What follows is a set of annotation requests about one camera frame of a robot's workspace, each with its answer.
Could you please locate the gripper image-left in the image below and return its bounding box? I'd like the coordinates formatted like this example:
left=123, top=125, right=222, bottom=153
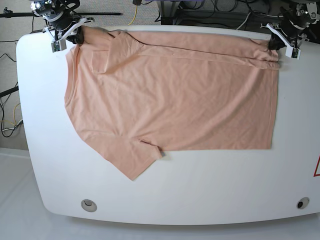
left=43, top=15, right=95, bottom=45

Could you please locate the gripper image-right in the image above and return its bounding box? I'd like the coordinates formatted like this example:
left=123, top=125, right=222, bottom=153
left=260, top=22, right=309, bottom=50

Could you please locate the peach pink T-shirt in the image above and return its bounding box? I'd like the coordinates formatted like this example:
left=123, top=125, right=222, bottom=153
left=64, top=27, right=279, bottom=180

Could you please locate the black tripod stand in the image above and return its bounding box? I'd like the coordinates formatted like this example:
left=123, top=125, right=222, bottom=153
left=0, top=11, right=122, bottom=19

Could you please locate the red triangle table marking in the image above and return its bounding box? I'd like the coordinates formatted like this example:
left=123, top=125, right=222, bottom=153
left=313, top=157, right=320, bottom=177

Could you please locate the dark right table grommet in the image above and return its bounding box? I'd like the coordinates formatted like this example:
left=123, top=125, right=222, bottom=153
left=296, top=197, right=310, bottom=210

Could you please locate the silver left table grommet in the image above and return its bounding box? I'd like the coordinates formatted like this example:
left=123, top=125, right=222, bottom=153
left=80, top=199, right=98, bottom=213

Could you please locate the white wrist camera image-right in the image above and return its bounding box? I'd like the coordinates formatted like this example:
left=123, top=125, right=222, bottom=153
left=285, top=46, right=301, bottom=60

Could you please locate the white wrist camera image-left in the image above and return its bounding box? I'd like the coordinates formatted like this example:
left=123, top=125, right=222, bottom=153
left=51, top=39, right=67, bottom=53

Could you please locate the white cable at top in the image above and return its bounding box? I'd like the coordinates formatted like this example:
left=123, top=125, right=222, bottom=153
left=236, top=12, right=252, bottom=30

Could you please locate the yellow cable at top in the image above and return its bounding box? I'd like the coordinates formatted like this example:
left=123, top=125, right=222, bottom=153
left=128, top=4, right=139, bottom=26

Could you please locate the yellow cable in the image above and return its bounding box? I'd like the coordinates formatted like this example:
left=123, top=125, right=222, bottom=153
left=128, top=4, right=139, bottom=26
left=1, top=102, right=23, bottom=127

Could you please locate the yellow cable at left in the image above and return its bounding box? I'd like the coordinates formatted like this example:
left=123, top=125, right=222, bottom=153
left=1, top=102, right=23, bottom=127

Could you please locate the grey robot base frame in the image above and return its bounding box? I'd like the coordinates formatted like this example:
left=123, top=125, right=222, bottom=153
left=154, top=0, right=209, bottom=25

